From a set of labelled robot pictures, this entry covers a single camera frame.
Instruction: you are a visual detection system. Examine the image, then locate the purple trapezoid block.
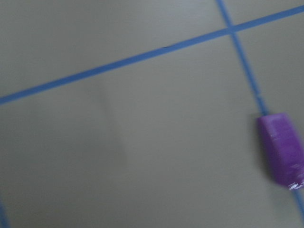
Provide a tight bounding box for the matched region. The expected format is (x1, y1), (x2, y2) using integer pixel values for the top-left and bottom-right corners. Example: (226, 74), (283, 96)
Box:
(256, 113), (304, 190)

